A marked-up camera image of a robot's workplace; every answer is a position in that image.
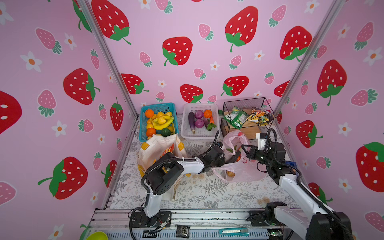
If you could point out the large orange toy fruit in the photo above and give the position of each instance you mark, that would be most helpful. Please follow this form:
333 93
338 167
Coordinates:
150 132

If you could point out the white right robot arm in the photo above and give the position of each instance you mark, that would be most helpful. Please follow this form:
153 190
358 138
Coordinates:
320 222

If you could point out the red snack packet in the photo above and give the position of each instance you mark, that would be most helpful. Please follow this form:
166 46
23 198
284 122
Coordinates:
168 150

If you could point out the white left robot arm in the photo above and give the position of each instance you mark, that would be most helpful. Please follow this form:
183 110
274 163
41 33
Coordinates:
162 176

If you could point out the white plastic vegetable basket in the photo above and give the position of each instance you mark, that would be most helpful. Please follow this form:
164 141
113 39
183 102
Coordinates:
201 132

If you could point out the dark green round toy fruit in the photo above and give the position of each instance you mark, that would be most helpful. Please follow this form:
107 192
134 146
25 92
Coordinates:
166 132

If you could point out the pink plastic grocery bag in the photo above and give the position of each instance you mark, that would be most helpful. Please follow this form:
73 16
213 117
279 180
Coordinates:
245 169

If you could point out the colourful snack packet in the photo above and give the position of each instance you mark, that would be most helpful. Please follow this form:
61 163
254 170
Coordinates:
261 117

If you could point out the teal plastic fruit basket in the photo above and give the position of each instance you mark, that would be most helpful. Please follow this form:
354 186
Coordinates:
164 109

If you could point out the orange toy pumpkin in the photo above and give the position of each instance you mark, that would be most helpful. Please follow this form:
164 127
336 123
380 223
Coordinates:
208 114

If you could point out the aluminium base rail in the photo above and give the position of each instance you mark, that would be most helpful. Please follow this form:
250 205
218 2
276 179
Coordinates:
195 224

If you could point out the yellow toy lemon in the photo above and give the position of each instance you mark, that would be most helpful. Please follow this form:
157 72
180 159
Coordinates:
161 120

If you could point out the long yellow toy banana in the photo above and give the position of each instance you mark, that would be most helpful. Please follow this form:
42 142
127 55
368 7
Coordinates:
160 127

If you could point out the green bowl at front edge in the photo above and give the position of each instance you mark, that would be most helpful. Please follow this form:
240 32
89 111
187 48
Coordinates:
97 236

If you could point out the blue object at right edge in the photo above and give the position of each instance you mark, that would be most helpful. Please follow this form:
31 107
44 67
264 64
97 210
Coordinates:
293 164

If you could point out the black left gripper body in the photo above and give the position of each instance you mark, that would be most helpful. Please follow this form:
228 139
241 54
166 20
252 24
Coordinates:
219 162

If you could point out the white canvas tote bag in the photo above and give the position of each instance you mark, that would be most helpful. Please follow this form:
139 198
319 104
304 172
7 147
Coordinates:
152 149

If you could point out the brown toy potato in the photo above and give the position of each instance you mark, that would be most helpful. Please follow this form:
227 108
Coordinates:
230 174

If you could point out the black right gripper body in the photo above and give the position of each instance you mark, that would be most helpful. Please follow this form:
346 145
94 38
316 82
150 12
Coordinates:
260 156

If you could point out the orange toy tangerine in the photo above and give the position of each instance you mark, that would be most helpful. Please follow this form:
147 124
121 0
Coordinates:
149 113

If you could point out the small teal device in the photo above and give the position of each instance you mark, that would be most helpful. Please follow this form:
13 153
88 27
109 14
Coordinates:
234 232

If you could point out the black wire mesh basket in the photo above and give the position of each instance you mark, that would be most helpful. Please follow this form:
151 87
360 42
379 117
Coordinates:
249 129

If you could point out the green snack packet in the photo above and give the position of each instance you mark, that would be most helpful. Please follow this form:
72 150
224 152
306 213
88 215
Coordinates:
236 118

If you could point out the long dark purple eggplant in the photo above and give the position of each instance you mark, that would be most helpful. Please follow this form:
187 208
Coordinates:
191 118

